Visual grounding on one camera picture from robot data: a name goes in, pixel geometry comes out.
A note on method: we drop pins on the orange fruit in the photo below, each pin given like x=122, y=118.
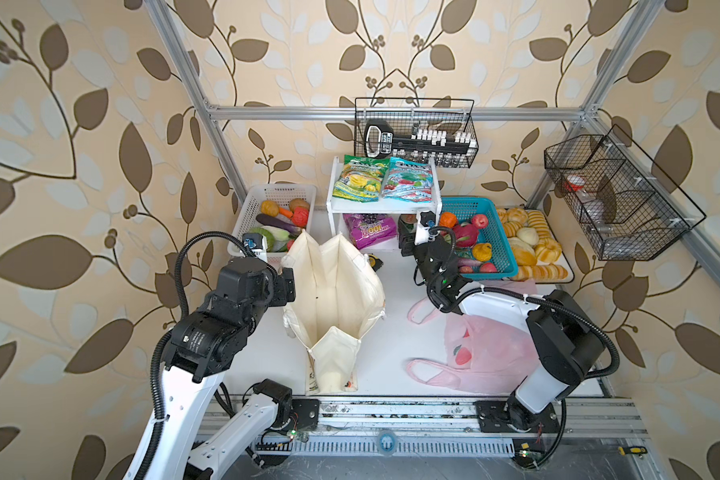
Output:
x=448, y=220

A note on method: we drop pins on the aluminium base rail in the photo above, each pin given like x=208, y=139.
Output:
x=440, y=427

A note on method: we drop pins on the pink plastic grocery bag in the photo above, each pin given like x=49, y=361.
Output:
x=487, y=344

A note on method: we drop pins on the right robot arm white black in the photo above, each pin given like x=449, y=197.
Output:
x=571, y=349

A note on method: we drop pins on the cream canvas tote bag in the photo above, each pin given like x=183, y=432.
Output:
x=338, y=299

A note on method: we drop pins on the white plastic vegetable basket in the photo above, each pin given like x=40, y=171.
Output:
x=287, y=196

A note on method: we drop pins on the white two-tier shelf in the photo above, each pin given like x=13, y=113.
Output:
x=337, y=207

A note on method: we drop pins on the pink dragon fruit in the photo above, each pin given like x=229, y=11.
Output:
x=466, y=236

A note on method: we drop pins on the purple eggplant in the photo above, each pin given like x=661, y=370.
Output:
x=275, y=222

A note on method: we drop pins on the teal plastic fruit basket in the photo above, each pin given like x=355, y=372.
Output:
x=501, y=267

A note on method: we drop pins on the purple grape candy bag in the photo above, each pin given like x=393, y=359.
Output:
x=366, y=230

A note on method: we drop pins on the black wire basket back wall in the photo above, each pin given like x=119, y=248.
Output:
x=440, y=132

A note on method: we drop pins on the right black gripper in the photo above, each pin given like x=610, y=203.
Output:
x=439, y=242

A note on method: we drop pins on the teal red snack bag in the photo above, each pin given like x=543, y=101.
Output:
x=408, y=181

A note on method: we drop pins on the plastic bottle red cap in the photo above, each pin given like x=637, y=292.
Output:
x=589, y=209

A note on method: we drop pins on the yellow black tape measure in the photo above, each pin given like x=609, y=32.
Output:
x=375, y=262

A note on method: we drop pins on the yellow green snack bag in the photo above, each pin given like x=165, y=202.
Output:
x=361, y=179

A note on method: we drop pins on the red tomato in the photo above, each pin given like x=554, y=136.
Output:
x=300, y=217

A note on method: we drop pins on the red apple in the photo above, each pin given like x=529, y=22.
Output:
x=480, y=221

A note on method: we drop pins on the black wire basket wall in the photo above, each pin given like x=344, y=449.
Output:
x=440, y=132
x=646, y=209

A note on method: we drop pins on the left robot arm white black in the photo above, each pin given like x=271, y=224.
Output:
x=194, y=431

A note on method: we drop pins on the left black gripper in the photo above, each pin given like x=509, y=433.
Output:
x=283, y=285

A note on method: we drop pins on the yellow pear fruit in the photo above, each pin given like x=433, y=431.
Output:
x=482, y=252

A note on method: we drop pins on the yellow black screwdriver right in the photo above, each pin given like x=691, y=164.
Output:
x=638, y=451

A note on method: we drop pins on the brown potato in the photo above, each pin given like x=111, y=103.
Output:
x=270, y=208

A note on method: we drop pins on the green cabbage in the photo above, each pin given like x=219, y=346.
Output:
x=267, y=238

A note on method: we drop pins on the white bread tray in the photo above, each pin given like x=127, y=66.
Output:
x=538, y=255

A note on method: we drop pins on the black wire basket right wall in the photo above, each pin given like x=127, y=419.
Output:
x=646, y=209

